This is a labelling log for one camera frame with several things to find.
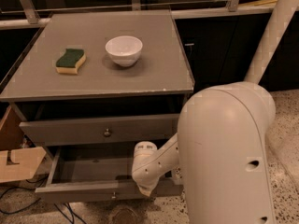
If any round floor drain cover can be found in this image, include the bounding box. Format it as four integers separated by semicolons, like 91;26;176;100
112;208;137;224

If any black floor cable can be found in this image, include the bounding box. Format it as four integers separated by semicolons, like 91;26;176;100
0;177;48;216

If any green yellow sponge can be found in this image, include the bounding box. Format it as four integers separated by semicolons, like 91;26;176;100
55;49;86;75

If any metal railing frame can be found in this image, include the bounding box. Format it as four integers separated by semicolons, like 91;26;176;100
0;0;277;30

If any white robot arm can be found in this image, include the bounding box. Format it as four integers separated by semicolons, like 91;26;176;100
132;81;276;224

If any grey drawer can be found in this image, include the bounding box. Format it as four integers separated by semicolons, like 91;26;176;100
35;143;185;203
20;114;178;147

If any grey top drawer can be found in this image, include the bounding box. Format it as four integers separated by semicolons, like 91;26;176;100
20;114;178;147

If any blue floor cable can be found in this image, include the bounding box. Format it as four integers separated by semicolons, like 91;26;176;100
54;203;88;224

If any grey drawer cabinet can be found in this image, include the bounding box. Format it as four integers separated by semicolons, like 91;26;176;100
0;9;195;185

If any white diagonal pole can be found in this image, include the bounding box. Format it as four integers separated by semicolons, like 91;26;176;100
244;0;299;84

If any white ceramic bowl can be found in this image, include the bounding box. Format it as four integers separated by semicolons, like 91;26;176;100
106;35;143;67

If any dark wall cabinet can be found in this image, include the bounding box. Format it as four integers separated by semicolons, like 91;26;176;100
176;13;299;91

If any wooden box left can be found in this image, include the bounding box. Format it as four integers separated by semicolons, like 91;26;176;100
0;106;46;183

